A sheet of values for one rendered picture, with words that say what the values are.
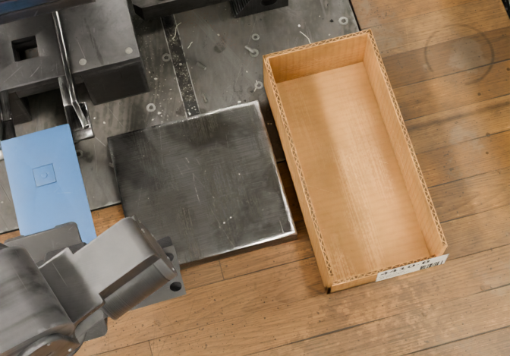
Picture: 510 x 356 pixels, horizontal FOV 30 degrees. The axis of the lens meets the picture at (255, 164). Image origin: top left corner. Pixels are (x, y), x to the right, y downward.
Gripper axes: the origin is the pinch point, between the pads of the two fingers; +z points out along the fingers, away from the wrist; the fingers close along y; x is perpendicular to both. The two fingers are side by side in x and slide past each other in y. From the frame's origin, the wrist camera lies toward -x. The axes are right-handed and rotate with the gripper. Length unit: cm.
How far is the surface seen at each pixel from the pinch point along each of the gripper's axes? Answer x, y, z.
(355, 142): -32.8, 1.5, 11.2
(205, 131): -17.3, 6.8, 13.1
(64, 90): -4.3, 15.0, 10.9
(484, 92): -49, 3, 12
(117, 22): -11.4, 20.4, 13.9
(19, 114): 1.6, 13.4, 17.4
